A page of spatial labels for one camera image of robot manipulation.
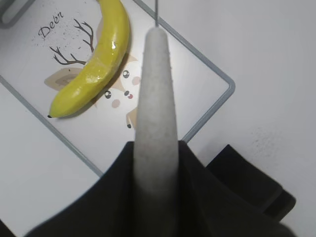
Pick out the yellow plastic banana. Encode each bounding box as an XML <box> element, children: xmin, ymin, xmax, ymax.
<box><xmin>48</xmin><ymin>0</ymin><xmax>130</xmax><ymax>118</ymax></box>

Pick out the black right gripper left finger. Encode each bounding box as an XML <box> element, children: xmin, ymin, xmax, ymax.
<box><xmin>0</xmin><ymin>141</ymin><xmax>146</xmax><ymax>237</ymax></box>

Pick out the white handled kitchen knife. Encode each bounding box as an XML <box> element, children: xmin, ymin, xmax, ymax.
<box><xmin>134</xmin><ymin>1</ymin><xmax>178</xmax><ymax>198</ymax></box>

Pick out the white grey cutting board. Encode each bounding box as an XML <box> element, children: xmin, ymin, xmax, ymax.
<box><xmin>0</xmin><ymin>0</ymin><xmax>236</xmax><ymax>178</ymax></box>

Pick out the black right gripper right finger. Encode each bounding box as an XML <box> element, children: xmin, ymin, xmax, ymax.
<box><xmin>177</xmin><ymin>141</ymin><xmax>296</xmax><ymax>237</ymax></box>

